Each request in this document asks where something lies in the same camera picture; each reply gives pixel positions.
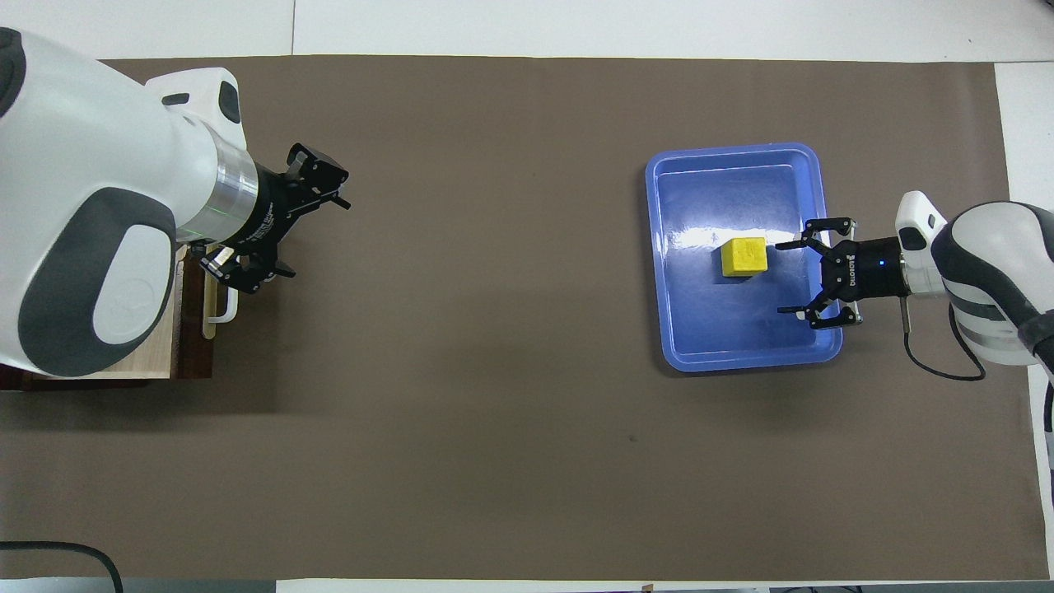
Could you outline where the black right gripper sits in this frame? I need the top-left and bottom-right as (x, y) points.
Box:
(775, 217), (909, 331)

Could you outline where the wooden drawer with dark front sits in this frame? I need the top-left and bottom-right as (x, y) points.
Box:
(49, 241), (217, 382)

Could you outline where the blue plastic tray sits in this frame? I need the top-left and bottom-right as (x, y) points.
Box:
(645, 142), (845, 374)

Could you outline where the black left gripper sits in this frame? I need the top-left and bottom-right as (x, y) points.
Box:
(200, 142), (352, 296)

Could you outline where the yellow block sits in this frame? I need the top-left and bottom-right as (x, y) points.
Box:
(721, 236), (770, 279)

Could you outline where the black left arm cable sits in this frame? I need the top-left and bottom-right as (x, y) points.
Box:
(0, 540), (125, 593)

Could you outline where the white drawer handle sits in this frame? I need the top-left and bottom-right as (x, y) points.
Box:
(202, 264), (240, 339)

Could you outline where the brown table mat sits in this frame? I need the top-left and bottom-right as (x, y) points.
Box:
(0, 54), (1052, 582)

